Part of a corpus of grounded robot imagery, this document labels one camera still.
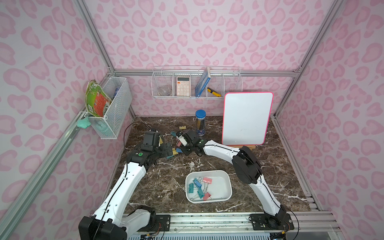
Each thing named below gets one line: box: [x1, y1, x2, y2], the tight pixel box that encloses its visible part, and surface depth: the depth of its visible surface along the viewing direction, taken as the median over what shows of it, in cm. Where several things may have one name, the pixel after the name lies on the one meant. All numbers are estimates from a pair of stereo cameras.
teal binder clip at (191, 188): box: [188, 183, 194, 194], surface depth 85 cm
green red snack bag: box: [85, 79, 112, 117], surface depth 74 cm
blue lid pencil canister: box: [195, 109, 207, 137], surface depth 100 cm
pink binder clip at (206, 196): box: [203, 192, 211, 201], surface depth 80 cm
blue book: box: [195, 66, 211, 98], surface depth 90 cm
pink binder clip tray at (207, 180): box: [203, 177, 213, 184], surface depth 88 cm
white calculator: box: [176, 76, 191, 97], surface depth 97 cm
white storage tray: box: [185, 170, 233, 204], surface depth 85 cm
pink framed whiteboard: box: [222, 92, 274, 146], surface depth 92 cm
